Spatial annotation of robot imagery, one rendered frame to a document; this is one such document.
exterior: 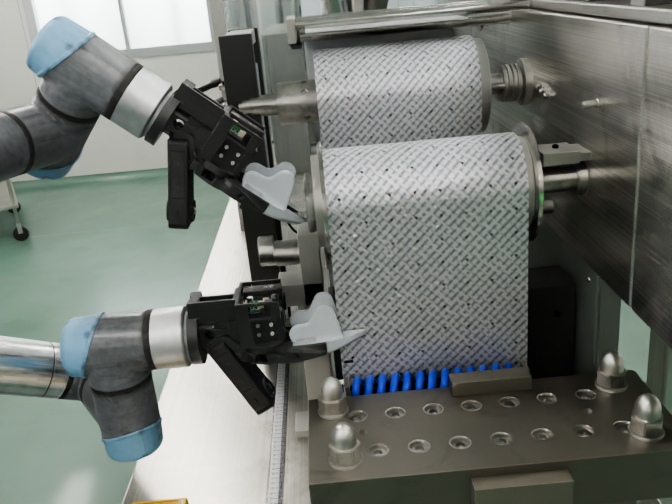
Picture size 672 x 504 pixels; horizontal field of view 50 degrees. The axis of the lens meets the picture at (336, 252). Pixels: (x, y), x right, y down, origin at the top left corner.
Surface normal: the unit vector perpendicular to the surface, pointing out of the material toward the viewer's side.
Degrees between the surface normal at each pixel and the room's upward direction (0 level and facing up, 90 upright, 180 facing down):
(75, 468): 0
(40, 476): 0
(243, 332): 90
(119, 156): 90
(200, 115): 90
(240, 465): 0
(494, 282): 90
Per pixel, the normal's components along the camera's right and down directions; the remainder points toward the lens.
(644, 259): -1.00, 0.09
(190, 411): -0.08, -0.93
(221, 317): 0.04, 0.35
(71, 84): -0.13, 0.57
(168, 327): -0.04, -0.44
